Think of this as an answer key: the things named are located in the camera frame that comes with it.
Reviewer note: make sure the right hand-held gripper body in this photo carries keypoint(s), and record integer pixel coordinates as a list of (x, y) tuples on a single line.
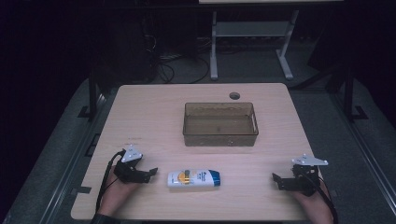
[(306, 177)]

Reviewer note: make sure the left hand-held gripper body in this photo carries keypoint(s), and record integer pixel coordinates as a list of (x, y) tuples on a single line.
[(129, 169)]

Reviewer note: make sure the white and blue shampoo bottle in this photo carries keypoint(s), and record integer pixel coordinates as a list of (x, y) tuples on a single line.
[(193, 178)]

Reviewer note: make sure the translucent brown plastic bin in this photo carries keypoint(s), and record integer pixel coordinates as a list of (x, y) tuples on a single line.
[(220, 126)]

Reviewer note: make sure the person's left hand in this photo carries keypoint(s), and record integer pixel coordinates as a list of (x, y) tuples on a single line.
[(116, 194)]

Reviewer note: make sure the person's dark left sleeve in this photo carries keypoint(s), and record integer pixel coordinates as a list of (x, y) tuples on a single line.
[(104, 219)]

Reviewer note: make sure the white metal stand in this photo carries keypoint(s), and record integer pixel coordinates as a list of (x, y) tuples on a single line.
[(252, 29)]

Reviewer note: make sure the black metal post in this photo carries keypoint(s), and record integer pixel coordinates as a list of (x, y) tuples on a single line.
[(92, 96), (348, 96)]

